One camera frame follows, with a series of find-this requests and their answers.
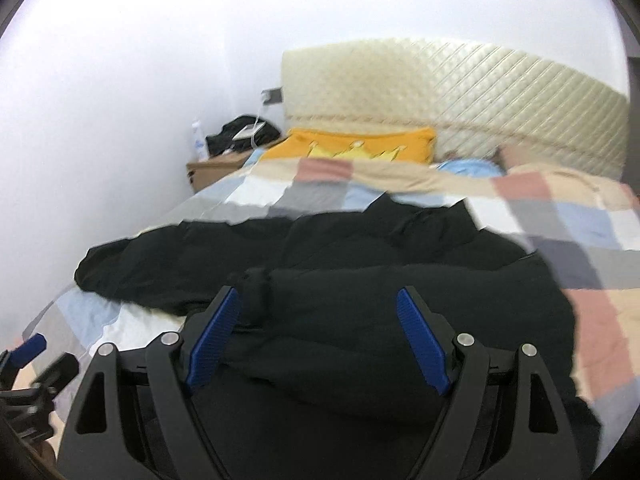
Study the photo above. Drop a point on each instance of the wooden nightstand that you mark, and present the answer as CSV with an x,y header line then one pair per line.
x,y
210,172

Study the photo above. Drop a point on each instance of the light blue pillow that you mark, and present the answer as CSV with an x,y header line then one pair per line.
x,y
470,166

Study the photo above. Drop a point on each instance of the yellow pillow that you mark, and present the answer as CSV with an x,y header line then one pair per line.
x,y
350,142

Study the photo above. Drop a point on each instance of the grey wall socket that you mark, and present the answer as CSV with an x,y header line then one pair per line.
x,y
274,96

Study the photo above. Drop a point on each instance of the black jacket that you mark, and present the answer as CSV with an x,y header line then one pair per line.
x,y
350,285

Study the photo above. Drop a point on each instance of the white spray bottle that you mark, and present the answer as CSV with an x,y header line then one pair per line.
x,y
199,145

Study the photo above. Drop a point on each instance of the black bag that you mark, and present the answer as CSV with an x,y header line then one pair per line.
x,y
225,140

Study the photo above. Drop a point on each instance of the cream quilted headboard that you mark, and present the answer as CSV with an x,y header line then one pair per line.
x,y
450,90

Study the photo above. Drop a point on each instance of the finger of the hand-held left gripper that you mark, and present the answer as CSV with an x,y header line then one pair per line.
x,y
29,349
59,367

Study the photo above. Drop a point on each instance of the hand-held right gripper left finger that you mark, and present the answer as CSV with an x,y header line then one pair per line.
x,y
212,340

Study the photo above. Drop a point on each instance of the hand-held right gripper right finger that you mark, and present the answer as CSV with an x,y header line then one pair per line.
x,y
420,340

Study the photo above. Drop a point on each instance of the checkered blanket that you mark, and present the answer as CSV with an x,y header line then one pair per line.
x,y
575,220

